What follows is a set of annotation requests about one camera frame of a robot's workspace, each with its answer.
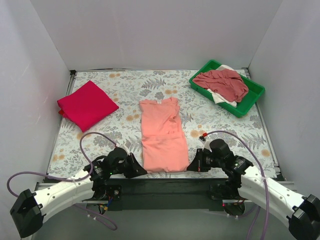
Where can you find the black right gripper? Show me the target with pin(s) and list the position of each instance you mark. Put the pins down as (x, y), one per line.
(200, 161)

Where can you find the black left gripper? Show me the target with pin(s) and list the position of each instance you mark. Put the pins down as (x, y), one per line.
(131, 166)

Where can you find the salmon pink t-shirt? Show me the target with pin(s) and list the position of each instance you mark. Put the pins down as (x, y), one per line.
(164, 145)

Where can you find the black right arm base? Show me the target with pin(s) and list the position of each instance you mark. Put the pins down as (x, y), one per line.
(232, 203)

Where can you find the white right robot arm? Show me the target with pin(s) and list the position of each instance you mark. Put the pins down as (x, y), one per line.
(301, 214)

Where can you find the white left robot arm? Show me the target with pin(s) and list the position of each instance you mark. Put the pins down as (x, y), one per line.
(32, 209)

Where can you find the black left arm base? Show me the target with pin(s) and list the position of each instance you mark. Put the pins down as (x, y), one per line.
(105, 197)

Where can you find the white garment in tray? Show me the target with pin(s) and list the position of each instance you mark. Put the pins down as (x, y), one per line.
(217, 98)

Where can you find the folded crimson red t-shirt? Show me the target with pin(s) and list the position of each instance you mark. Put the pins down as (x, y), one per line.
(87, 106)

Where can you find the dusty rose t-shirt in tray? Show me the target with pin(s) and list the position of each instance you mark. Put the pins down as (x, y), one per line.
(227, 83)

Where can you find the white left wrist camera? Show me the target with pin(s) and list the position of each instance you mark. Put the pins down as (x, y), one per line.
(126, 149)

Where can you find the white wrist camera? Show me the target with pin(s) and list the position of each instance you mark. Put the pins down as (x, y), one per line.
(205, 142)
(126, 149)

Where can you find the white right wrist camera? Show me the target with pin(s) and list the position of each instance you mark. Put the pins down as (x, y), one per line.
(205, 142)

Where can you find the aluminium front frame rail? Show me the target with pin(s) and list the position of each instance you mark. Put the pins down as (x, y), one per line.
(166, 194)

